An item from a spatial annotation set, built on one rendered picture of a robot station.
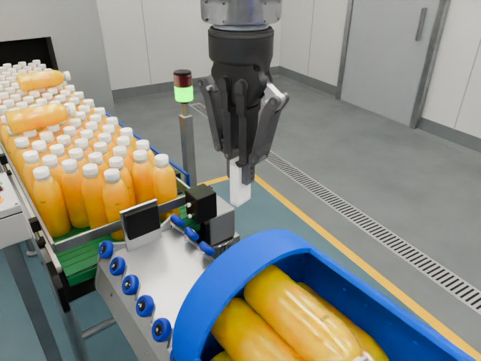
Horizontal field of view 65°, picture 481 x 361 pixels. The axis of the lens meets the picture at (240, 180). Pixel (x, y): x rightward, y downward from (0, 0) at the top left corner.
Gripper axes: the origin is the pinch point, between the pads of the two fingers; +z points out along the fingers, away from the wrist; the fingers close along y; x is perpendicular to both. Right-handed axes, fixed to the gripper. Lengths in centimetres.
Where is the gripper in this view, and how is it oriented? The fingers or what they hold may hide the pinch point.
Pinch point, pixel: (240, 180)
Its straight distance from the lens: 52.9
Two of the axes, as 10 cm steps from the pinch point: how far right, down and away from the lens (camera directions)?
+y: 7.7, 3.2, -5.5
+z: 0.0, 8.6, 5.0
